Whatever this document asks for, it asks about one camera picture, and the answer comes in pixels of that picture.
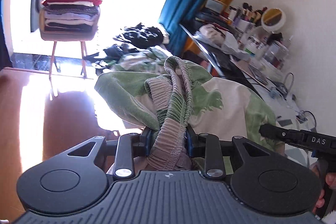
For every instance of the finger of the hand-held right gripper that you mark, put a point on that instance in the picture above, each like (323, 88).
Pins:
(278, 133)

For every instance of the green white patterned cloth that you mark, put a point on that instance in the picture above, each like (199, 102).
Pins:
(136, 61)

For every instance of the clear glass jar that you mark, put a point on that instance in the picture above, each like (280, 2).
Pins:
(277, 55)

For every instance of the person's right hand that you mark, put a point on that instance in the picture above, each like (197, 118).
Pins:
(331, 180)

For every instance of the geometric patterned table mat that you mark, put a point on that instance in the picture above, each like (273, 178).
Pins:
(294, 155)

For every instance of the crumpled white plastic wrap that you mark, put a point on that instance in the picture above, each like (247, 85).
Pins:
(235, 45)

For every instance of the cream cloth bag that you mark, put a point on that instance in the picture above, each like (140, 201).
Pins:
(212, 32)

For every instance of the beige slipper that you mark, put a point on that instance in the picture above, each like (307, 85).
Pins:
(99, 64)

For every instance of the white makeup brush holder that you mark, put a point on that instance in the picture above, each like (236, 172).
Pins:
(249, 20)

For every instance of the beige chair wooden legs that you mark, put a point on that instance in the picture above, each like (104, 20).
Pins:
(68, 35)

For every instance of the stack of folded clothes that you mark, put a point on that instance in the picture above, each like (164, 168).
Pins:
(71, 3)

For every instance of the pile of dark clothes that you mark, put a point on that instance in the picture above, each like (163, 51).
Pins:
(139, 35)

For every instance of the round white makeup mirror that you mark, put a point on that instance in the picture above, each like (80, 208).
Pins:
(273, 19)

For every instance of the washing machine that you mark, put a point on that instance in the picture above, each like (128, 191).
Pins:
(38, 3)

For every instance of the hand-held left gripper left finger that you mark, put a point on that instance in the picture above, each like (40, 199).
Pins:
(148, 144)

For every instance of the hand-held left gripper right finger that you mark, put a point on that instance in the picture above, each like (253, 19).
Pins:
(190, 148)

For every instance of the tan notebook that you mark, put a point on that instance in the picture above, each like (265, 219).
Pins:
(252, 72)

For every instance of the green pink patterned pajama pants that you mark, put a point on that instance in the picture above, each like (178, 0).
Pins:
(223, 119)

